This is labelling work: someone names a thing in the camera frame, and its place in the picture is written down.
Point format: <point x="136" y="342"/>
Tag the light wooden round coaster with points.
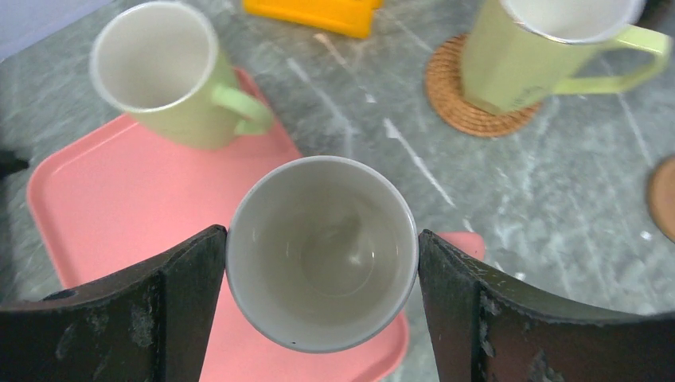
<point x="660" y="197"/>

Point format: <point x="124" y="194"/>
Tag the light green mug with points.
<point x="161" y="63"/>

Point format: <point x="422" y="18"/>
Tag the pink plastic tray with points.
<point x="122" y="194"/>

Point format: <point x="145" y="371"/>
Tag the woven rattan coaster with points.
<point x="444" y="93"/>

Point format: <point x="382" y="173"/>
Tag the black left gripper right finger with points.
<point x="486" y="325"/>

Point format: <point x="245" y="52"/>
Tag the yellow plastic bin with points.
<point x="352" y="18"/>

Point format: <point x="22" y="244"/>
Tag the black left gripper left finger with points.
<point x="147" y="322"/>

